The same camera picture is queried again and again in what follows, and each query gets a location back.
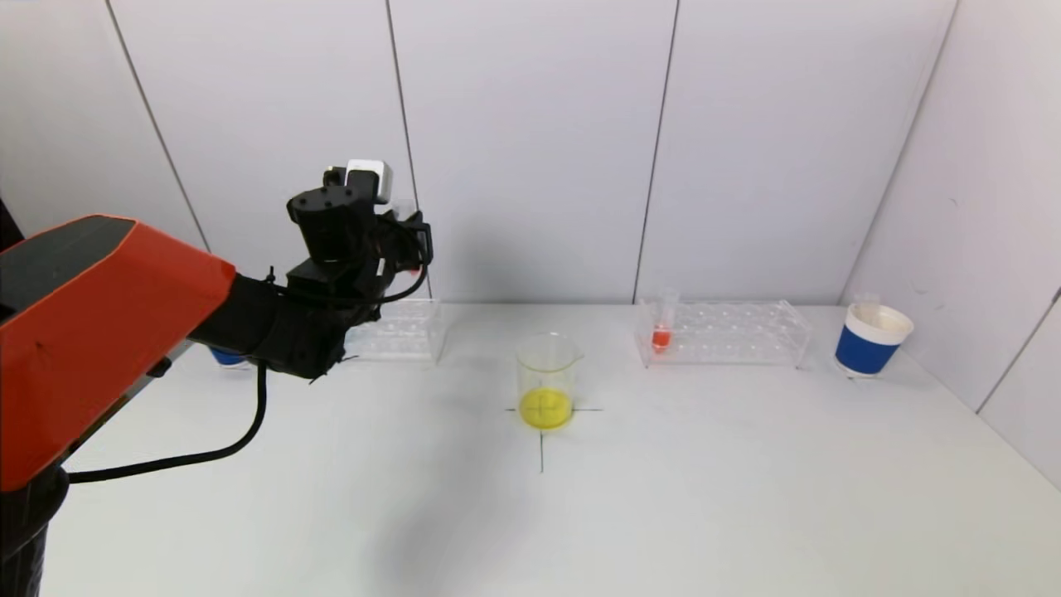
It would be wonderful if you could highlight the clear acrylic test tube rack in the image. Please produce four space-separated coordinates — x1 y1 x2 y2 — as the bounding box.
634 299 811 370
344 298 447 364

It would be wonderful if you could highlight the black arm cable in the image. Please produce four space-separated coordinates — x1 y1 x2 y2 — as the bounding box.
66 363 269 485

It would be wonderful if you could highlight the clear glass beaker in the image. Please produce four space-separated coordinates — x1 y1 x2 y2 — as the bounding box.
515 332 585 432

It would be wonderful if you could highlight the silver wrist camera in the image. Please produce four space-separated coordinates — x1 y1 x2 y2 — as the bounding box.
323 159 393 206

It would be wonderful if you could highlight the red pigment test tube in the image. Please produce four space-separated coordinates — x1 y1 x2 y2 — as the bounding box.
651 289 681 355
393 199 422 279

